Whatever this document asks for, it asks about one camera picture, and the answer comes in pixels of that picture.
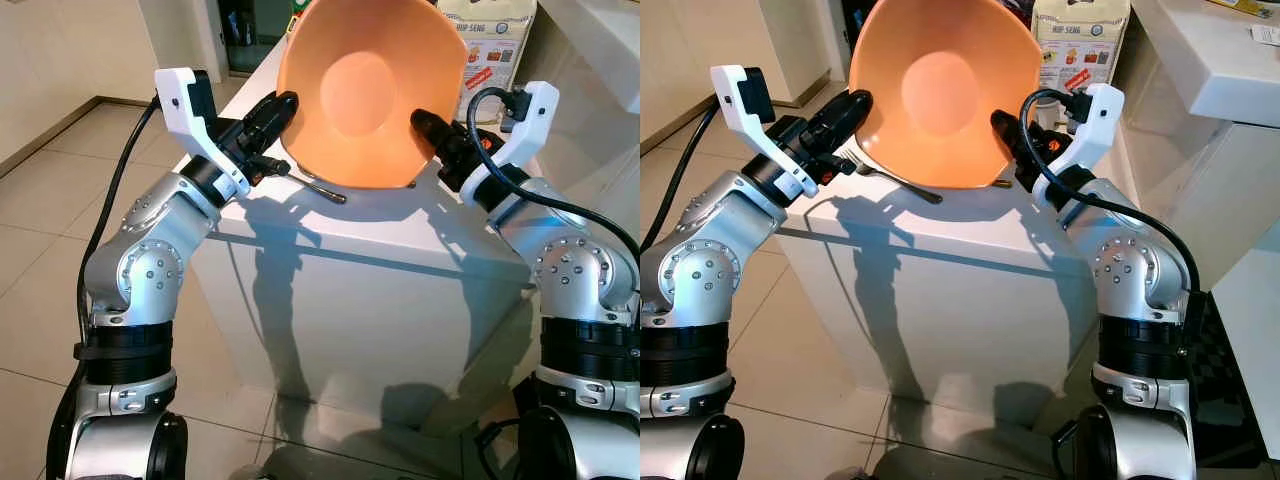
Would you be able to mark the printed beige food bag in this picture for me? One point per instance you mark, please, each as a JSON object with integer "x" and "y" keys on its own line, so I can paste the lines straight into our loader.
{"x": 500, "y": 50}
{"x": 1085, "y": 50}

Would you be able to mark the metal fork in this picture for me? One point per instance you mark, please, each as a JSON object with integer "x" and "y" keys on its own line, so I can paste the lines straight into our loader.
{"x": 910, "y": 187}
{"x": 325, "y": 190}

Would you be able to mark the white kitchen counter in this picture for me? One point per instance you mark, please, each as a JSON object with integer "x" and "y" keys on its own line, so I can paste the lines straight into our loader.
{"x": 1220, "y": 70}
{"x": 600, "y": 50}

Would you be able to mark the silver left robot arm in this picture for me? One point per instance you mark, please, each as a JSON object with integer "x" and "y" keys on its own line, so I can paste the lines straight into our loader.
{"x": 700, "y": 275}
{"x": 140, "y": 270}

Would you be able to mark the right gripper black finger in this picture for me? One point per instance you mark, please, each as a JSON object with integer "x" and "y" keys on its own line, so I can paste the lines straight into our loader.
{"x": 1008, "y": 128}
{"x": 430, "y": 127}

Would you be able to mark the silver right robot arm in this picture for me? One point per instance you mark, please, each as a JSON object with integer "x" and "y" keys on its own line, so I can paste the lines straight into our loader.
{"x": 580, "y": 270}
{"x": 1135, "y": 270}

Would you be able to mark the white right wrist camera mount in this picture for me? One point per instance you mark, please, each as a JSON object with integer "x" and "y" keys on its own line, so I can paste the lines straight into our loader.
{"x": 540, "y": 115}
{"x": 1100, "y": 120}

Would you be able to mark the orange bowl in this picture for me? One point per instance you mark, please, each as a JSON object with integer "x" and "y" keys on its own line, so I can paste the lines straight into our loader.
{"x": 940, "y": 90}
{"x": 360, "y": 90}

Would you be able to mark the white island cabinet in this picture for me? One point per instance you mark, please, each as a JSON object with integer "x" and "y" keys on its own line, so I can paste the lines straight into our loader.
{"x": 950, "y": 300}
{"x": 380, "y": 300}

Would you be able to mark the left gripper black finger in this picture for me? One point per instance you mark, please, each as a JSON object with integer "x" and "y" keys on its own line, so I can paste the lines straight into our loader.
{"x": 280, "y": 108}
{"x": 850, "y": 108}

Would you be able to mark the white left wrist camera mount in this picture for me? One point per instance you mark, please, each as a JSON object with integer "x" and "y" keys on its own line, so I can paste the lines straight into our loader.
{"x": 175, "y": 100}
{"x": 735, "y": 100}

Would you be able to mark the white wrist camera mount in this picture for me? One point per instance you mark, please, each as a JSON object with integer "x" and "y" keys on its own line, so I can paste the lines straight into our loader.
{"x": 1100, "y": 120}
{"x": 540, "y": 115}
{"x": 175, "y": 100}
{"x": 735, "y": 100}

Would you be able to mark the black grid mat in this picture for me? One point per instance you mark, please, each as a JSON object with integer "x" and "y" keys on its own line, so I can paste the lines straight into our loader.
{"x": 1230, "y": 400}

